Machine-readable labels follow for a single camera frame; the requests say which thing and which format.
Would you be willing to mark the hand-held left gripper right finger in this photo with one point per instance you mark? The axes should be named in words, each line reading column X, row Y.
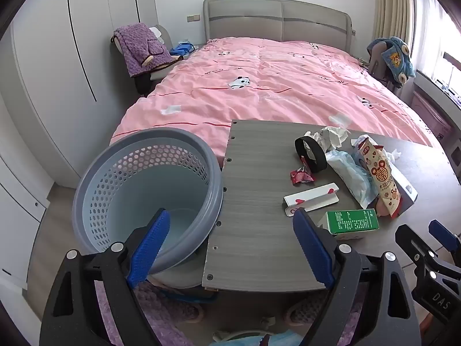
column 311, row 245

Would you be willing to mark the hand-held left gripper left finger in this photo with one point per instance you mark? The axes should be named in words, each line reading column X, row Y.
column 151, row 245

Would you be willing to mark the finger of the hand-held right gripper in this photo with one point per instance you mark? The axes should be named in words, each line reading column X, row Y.
column 441, row 232
column 410, row 241

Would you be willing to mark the pink rubber toy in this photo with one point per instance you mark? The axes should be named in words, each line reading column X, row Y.
column 380, row 209

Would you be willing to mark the white box with red hearts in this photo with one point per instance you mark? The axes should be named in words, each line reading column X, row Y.
column 309, row 198

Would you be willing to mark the green and white carton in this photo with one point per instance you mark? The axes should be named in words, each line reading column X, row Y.
column 351, row 220

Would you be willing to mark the white cardboard box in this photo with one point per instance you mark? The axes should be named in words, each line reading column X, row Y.
column 405, row 191

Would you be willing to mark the red and white snack bag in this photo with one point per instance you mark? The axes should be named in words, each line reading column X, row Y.
column 381, row 180

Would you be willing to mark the light blue wet wipes packet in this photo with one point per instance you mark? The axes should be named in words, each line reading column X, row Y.
column 349, row 173

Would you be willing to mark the grey-blue perforated plastic basket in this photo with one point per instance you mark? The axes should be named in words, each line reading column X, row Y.
column 108, row 173

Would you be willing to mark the pink slipper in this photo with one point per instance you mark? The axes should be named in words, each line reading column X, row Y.
column 302, row 311
column 191, row 311

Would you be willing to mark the red candy wrapper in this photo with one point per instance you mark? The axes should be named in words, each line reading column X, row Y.
column 300, row 177

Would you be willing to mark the purple fleece clothing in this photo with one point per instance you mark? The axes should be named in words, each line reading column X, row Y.
column 162, row 317

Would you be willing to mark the white knotted wipe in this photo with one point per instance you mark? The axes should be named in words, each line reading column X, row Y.
column 394, row 154

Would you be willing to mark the crumpled striped white paper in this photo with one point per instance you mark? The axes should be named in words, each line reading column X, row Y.
column 331, row 137

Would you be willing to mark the light blue cloth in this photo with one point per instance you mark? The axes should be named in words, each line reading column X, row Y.
column 245, row 342

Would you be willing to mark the bed with pink duvet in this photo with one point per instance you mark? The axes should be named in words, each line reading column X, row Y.
column 270, row 90

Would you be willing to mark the grey chair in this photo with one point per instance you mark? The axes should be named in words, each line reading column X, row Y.
column 142, row 84

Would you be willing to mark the chair with blue plush jacket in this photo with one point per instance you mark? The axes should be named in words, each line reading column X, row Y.
column 394, row 61

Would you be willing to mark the mauve chair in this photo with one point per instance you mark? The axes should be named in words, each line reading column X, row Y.
column 376, row 61

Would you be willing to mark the purple fleece garment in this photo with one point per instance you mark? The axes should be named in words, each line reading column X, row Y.
column 138, row 47

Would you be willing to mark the blue bag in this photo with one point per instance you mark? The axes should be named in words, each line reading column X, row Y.
column 182, row 47

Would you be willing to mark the window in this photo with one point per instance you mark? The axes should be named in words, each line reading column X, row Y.
column 439, row 25

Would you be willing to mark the white wardrobe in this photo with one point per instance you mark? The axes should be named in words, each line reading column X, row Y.
column 54, row 61

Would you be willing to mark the white patterned cloth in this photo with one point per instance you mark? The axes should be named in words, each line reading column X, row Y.
column 155, row 30

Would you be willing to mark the beige curtain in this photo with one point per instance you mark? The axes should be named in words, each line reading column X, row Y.
column 396, row 3

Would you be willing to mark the grey padded bed headboard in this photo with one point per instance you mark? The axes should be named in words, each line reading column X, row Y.
column 252, row 14

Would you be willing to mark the wall switch plate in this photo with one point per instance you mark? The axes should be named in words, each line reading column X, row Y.
column 193, row 18

